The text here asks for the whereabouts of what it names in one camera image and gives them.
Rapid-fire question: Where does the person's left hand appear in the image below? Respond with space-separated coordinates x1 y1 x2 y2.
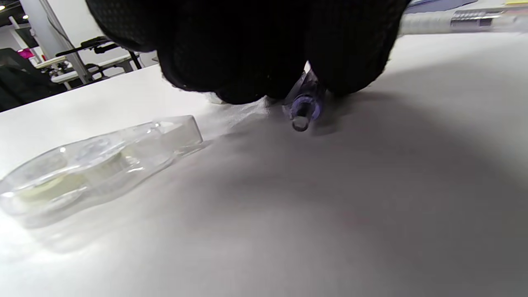
85 0 411 105

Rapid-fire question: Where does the grey mechanical pencil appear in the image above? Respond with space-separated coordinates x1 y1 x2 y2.
283 68 326 132

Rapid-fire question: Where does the clear correction tape dispenser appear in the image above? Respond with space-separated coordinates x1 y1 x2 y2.
0 115 203 227

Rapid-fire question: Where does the black chrome-base office chair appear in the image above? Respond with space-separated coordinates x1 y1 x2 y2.
0 36 143 112

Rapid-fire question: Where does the clear barrel pen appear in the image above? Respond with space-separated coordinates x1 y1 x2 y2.
398 6 528 35

